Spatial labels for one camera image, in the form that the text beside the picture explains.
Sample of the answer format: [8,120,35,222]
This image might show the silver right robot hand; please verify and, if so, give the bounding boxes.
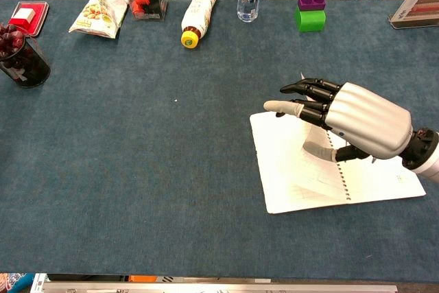
[263,78,414,163]

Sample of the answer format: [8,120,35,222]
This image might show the yellow spiral notebook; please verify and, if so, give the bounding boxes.
[249,72,427,215]

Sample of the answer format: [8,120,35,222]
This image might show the green and purple block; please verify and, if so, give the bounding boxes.
[294,8,327,33]

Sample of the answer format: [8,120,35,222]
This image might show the purple plastic toy brick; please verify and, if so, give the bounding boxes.
[297,0,327,12]

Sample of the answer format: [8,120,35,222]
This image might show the white bottle yellow cap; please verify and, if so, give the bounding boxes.
[180,0,220,49]

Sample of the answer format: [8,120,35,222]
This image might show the white snack bag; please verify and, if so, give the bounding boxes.
[68,0,130,39]

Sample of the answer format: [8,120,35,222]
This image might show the black mesh cup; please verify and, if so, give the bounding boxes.
[0,37,51,89]

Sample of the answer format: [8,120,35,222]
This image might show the red tray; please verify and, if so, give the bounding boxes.
[8,1,50,38]

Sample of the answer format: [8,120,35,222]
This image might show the white and red block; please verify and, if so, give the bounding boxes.
[13,8,36,27]

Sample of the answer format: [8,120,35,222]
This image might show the dark red grapes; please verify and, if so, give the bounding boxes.
[0,22,25,59]

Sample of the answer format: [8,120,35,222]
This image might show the blue printed package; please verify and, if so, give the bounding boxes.
[0,272,35,293]

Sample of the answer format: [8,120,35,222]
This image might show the aluminium rail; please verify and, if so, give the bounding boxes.
[40,281,399,293]

